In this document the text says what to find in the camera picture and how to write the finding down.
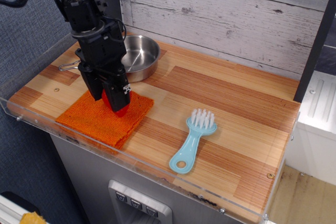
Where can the orange knitted towel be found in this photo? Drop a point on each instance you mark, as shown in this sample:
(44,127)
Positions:
(94,119)

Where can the black vertical post right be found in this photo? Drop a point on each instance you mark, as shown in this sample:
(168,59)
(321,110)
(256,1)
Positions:
(316,49)

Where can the white toy sink unit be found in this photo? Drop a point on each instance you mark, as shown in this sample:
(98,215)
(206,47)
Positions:
(311,149)

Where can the grey toy fridge cabinet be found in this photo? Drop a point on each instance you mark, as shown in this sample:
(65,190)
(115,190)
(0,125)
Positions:
(118,189)

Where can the light blue scrub brush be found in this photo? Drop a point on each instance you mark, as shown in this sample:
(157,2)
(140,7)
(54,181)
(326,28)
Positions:
(200,123)

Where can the red plastic strawberry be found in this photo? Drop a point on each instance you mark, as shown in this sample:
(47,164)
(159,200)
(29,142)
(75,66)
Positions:
(119,113)

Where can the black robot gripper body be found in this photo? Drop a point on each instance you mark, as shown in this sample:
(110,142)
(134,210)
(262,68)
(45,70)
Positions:
(102,49)

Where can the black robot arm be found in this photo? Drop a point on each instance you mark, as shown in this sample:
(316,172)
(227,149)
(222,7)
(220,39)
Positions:
(83,15)

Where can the clear acrylic table guard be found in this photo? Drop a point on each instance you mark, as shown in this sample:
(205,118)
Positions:
(254,112)

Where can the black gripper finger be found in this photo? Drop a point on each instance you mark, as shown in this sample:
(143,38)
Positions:
(91,80)
(116,92)

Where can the small steel pot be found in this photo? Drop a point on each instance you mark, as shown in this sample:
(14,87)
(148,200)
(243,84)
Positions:
(140,60)

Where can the yellow object bottom left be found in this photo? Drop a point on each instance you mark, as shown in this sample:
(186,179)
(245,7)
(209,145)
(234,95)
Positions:
(32,218)

